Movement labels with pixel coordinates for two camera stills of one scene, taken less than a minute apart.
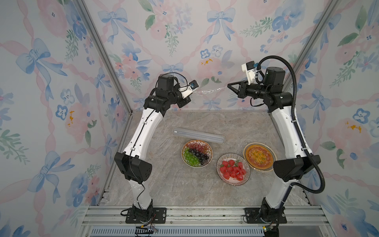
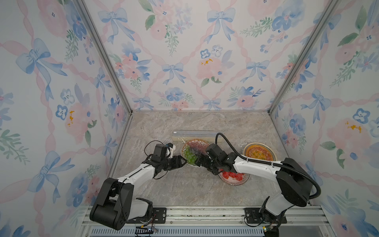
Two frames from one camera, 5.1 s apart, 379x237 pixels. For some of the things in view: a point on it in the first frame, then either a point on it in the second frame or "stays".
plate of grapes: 197,153 stays
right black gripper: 244,87 -> 204,163
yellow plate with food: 259,156 stays
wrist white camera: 186,90 -> 172,147
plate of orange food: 260,156 stays
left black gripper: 185,101 -> 177,163
